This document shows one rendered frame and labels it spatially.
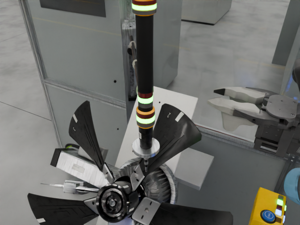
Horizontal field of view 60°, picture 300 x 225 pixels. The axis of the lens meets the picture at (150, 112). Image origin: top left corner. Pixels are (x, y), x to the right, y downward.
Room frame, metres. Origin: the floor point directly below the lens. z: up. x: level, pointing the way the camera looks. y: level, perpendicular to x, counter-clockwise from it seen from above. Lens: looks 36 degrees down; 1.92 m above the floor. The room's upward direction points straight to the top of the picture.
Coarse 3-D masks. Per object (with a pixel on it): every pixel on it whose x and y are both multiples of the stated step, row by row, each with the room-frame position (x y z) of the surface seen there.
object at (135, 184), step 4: (136, 168) 0.61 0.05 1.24; (140, 168) 0.59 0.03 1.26; (136, 172) 0.59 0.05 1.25; (140, 172) 0.57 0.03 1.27; (132, 176) 0.59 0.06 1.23; (140, 176) 0.56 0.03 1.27; (144, 176) 0.54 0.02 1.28; (132, 180) 0.57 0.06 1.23; (136, 180) 0.55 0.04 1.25; (140, 180) 0.54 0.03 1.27; (132, 184) 0.55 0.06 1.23; (136, 184) 0.54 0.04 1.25
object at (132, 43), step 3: (132, 36) 1.02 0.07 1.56; (132, 39) 0.98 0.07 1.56; (132, 42) 0.95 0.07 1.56; (129, 45) 0.95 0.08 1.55; (132, 45) 0.93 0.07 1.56; (135, 45) 0.96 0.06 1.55; (135, 51) 0.87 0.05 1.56; (135, 54) 0.84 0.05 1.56; (135, 57) 0.82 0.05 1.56; (135, 60) 0.79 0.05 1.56; (135, 63) 0.77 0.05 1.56; (135, 66) 0.75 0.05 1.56
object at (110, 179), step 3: (105, 165) 0.60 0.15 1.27; (105, 168) 0.60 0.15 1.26; (102, 171) 0.64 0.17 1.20; (105, 171) 0.61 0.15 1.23; (108, 171) 0.58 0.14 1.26; (108, 174) 0.59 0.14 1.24; (108, 177) 0.59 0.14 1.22; (111, 177) 0.57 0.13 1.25; (108, 180) 0.60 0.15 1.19; (111, 180) 0.58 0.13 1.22
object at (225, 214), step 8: (160, 208) 0.49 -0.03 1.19; (168, 208) 0.49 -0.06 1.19; (176, 208) 0.49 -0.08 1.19; (184, 208) 0.49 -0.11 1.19; (192, 208) 0.49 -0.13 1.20; (200, 208) 0.49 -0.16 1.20; (160, 216) 0.47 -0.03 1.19; (168, 216) 0.47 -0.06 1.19; (176, 216) 0.47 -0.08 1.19; (184, 216) 0.46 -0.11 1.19; (192, 216) 0.46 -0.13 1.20; (200, 216) 0.46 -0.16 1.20; (208, 216) 0.46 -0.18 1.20; (216, 216) 0.46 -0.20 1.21; (224, 216) 0.45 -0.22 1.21; (232, 216) 0.45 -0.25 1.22; (152, 224) 0.44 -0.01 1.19; (160, 224) 0.44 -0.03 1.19; (168, 224) 0.44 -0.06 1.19; (176, 224) 0.44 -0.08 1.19; (184, 224) 0.44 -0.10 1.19; (192, 224) 0.44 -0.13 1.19; (200, 224) 0.44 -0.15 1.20; (208, 224) 0.43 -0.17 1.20; (216, 224) 0.43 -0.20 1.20; (224, 224) 0.43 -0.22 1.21; (232, 224) 0.43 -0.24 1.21
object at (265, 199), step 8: (264, 192) 0.64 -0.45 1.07; (272, 192) 0.64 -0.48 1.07; (256, 200) 0.61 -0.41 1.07; (264, 200) 0.61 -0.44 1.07; (272, 200) 0.61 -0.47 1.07; (256, 208) 0.57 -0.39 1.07; (264, 208) 0.57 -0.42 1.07; (272, 208) 0.57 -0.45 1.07; (256, 216) 0.54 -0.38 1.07; (280, 216) 0.54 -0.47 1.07; (256, 224) 0.52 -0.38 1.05; (264, 224) 0.51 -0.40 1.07; (272, 224) 0.51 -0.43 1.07; (280, 224) 0.51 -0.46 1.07
